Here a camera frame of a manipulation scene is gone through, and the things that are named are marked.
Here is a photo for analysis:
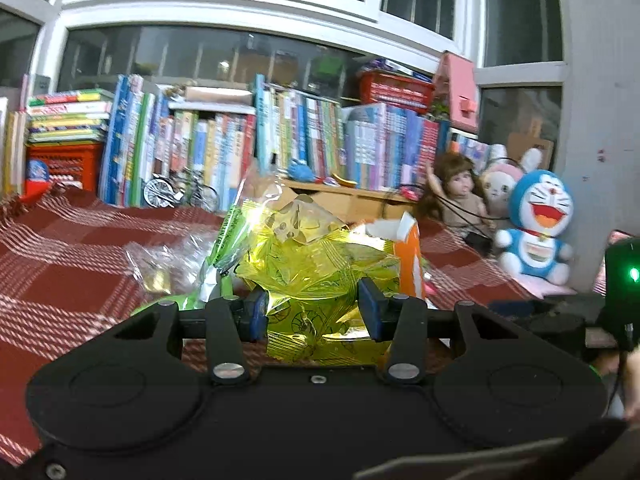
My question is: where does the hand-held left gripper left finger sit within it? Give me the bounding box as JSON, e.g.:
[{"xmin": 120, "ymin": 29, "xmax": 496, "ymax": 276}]
[{"xmin": 112, "ymin": 287, "xmax": 271, "ymax": 386}]

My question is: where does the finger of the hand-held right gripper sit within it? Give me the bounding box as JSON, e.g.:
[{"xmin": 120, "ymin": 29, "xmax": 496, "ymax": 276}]
[{"xmin": 487, "ymin": 297, "xmax": 588, "ymax": 335}]

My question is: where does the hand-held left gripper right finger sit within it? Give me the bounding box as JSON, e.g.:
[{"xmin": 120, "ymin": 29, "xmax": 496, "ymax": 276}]
[{"xmin": 357, "ymin": 277, "xmax": 523, "ymax": 386}]

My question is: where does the yellow-green snack wrapper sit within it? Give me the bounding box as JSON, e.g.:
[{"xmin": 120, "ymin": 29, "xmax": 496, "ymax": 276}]
[{"xmin": 235, "ymin": 194, "xmax": 426, "ymax": 366}]

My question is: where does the smartphone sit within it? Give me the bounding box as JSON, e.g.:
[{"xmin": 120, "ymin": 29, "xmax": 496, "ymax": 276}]
[{"xmin": 592, "ymin": 229, "xmax": 633, "ymax": 297}]

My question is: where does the orange snack packet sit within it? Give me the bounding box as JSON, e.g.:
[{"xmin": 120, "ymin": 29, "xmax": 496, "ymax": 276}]
[{"xmin": 365, "ymin": 211, "xmax": 436, "ymax": 311}]

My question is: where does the small black bag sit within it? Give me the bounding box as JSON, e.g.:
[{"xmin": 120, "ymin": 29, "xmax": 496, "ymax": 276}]
[{"xmin": 465, "ymin": 232, "xmax": 494, "ymax": 259}]

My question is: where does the blue cat plush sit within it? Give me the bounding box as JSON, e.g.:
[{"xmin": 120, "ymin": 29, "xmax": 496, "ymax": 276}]
[{"xmin": 494, "ymin": 169, "xmax": 576, "ymax": 283}]

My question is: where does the wooden drawer box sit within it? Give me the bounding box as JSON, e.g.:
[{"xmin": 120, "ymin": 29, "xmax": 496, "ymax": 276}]
[{"xmin": 250, "ymin": 177, "xmax": 431, "ymax": 223}]

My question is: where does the clear plastic bag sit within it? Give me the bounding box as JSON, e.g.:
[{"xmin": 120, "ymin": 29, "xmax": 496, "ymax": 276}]
[{"xmin": 124, "ymin": 237, "xmax": 216, "ymax": 293}]

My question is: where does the white bunny plush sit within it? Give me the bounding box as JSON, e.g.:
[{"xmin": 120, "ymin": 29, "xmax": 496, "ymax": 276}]
[{"xmin": 480, "ymin": 147, "xmax": 543, "ymax": 218}]

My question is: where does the brown-haired doll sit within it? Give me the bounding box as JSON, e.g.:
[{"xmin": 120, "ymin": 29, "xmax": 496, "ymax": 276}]
[{"xmin": 417, "ymin": 152, "xmax": 496, "ymax": 241}]

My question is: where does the blue whale toy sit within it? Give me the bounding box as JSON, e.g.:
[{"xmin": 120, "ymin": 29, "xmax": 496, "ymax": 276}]
[{"xmin": 287, "ymin": 157, "xmax": 316, "ymax": 182}]

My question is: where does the miniature bicycle model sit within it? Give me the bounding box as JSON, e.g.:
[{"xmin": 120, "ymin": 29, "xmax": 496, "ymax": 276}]
[{"xmin": 142, "ymin": 167, "xmax": 221, "ymax": 211}]

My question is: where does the row of upright books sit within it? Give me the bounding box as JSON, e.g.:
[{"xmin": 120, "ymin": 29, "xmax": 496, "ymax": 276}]
[
  {"xmin": 100, "ymin": 74, "xmax": 257, "ymax": 211},
  {"xmin": 0, "ymin": 95, "xmax": 30, "ymax": 197},
  {"xmin": 344, "ymin": 102, "xmax": 451, "ymax": 192},
  {"xmin": 254, "ymin": 74, "xmax": 347, "ymax": 181},
  {"xmin": 446, "ymin": 129, "xmax": 492, "ymax": 162}
]

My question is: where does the red plaid blanket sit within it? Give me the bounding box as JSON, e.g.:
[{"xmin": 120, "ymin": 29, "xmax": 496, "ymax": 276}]
[{"xmin": 0, "ymin": 187, "xmax": 586, "ymax": 466}]

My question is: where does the red plastic basket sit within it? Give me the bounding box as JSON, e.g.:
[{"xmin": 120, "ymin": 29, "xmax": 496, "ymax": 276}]
[
  {"xmin": 25, "ymin": 141, "xmax": 103, "ymax": 193},
  {"xmin": 359, "ymin": 70, "xmax": 435, "ymax": 113}
]

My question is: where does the pink toy house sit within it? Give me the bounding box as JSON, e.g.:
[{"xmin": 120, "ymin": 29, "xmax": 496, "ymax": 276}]
[{"xmin": 432, "ymin": 52, "xmax": 478, "ymax": 133}]

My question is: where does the stack of flat books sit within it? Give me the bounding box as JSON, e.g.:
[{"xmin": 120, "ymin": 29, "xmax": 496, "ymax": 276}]
[{"xmin": 27, "ymin": 89, "xmax": 115, "ymax": 145}]

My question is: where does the white window frame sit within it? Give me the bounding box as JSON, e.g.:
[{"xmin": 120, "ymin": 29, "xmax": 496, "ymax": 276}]
[{"xmin": 0, "ymin": 0, "xmax": 571, "ymax": 111}]

